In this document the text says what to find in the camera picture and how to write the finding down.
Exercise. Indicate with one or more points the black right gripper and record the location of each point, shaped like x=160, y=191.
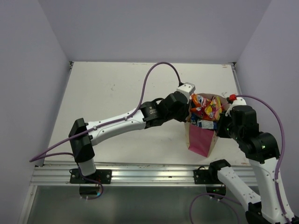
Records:
x=221, y=133

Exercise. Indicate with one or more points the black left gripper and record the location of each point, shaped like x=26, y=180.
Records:
x=182, y=117

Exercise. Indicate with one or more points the red Doritos bag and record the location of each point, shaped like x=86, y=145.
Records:
x=200, y=107

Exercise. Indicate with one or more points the blue Kettle chips bag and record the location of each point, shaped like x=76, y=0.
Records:
x=205, y=124

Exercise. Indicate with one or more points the pink paper bag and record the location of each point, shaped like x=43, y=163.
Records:
x=198, y=140

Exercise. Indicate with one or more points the Fox's candy bag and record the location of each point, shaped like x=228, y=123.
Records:
x=213, y=109

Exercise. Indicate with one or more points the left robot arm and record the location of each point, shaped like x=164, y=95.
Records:
x=83, y=136

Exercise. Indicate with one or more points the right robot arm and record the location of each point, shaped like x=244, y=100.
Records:
x=269, y=205

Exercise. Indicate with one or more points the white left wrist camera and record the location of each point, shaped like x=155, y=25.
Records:
x=187, y=89

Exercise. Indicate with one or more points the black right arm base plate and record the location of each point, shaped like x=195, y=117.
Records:
x=201, y=175

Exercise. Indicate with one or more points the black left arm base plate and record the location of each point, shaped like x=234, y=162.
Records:
x=103, y=176

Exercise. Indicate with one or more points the aluminium mounting rail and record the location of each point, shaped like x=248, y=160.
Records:
x=57, y=174

